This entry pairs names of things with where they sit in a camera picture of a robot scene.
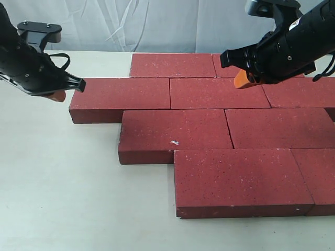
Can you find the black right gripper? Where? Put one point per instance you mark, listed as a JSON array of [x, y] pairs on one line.
[[306, 40]]

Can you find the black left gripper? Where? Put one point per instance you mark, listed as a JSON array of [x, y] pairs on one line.
[[38, 74]]

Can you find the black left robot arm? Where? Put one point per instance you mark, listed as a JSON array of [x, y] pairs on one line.
[[9, 33]]

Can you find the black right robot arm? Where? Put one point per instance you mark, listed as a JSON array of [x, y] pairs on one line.
[[323, 9]]

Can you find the right second row brick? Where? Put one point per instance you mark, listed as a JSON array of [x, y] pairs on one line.
[[301, 92]]

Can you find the middle row red brick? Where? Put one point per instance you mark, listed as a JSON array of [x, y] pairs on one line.
[[281, 128]]

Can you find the white backdrop curtain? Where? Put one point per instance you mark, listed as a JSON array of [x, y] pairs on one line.
[[145, 26]]

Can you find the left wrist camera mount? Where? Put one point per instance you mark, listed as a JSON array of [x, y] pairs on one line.
[[38, 34]]

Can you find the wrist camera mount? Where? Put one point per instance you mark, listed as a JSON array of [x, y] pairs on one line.
[[38, 34], [284, 12]]

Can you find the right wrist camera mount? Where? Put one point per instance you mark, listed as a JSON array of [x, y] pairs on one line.
[[284, 12]]

